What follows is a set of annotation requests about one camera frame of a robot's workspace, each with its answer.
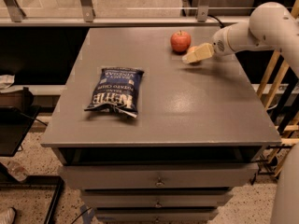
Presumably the bottom grey drawer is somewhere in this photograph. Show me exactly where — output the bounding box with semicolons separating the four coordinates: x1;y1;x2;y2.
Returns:
95;209;218;222

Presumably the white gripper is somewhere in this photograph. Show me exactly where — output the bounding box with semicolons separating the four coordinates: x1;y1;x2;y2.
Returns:
182;27;234;63

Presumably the middle grey drawer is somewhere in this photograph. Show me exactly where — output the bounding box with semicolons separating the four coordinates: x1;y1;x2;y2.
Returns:
81;189;233;208

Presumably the metal railing with glass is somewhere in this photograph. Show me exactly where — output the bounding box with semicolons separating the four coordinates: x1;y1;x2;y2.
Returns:
0;0;294;27

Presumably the black side table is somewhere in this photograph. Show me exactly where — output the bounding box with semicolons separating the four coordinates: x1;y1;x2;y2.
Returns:
0;87;42;158

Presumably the orange fruit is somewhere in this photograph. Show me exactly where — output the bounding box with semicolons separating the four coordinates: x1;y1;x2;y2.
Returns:
187;46;200;63

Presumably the white sneaker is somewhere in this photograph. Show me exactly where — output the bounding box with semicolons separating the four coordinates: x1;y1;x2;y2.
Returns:
0;207;16;224

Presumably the grey drawer cabinet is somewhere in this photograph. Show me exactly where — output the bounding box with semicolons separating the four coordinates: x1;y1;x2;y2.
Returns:
40;26;282;224

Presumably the black floor frame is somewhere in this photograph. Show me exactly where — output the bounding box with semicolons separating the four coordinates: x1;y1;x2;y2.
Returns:
0;175;65;224

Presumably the blue Kettle chips bag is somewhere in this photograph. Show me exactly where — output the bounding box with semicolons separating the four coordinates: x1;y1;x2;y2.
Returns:
85;67;144;118

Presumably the red apple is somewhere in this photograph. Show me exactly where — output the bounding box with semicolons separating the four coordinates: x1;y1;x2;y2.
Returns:
170;31;192;52

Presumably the top grey drawer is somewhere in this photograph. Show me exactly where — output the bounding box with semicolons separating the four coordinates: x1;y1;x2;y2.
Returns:
58;163;258;189

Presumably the grey drawer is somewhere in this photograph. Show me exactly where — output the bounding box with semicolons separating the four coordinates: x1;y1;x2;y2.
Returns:
95;209;218;222
81;189;233;208
58;163;258;189

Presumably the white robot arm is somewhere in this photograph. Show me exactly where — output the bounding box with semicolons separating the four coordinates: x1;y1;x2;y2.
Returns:
182;2;299;224

